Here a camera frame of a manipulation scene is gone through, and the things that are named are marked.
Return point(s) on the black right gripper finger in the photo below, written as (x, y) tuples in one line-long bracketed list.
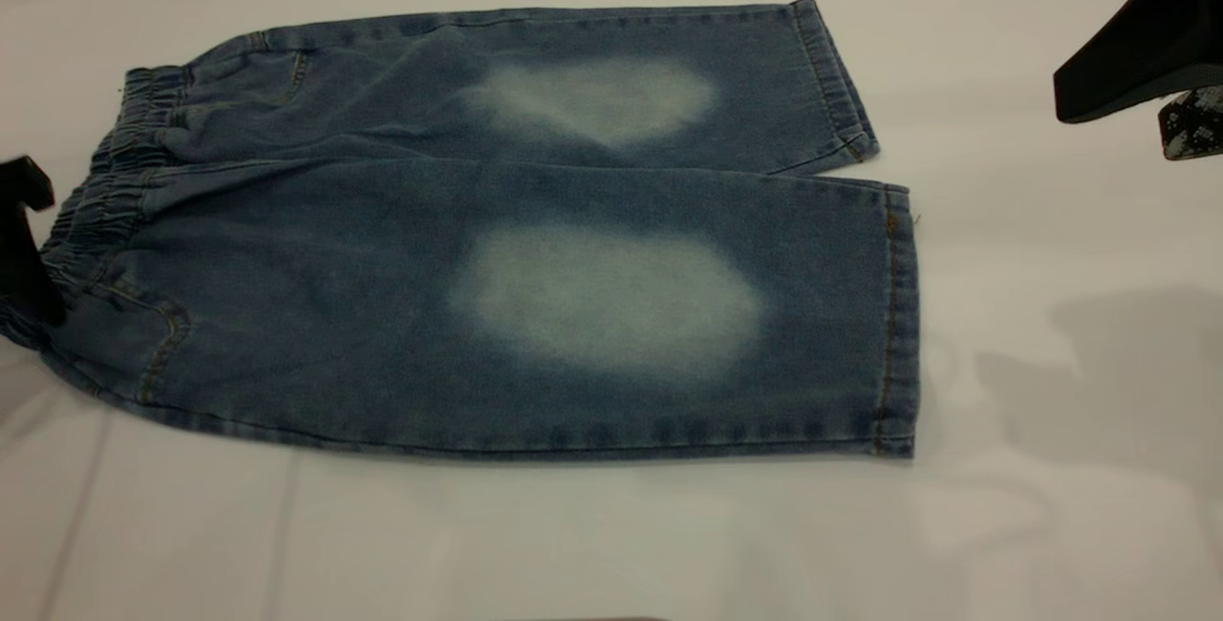
[(1166, 38), (1194, 124)]

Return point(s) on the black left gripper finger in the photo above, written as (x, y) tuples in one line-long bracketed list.
[(27, 183), (27, 272)]

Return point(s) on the blue denim kids pants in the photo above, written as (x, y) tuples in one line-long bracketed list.
[(382, 315)]

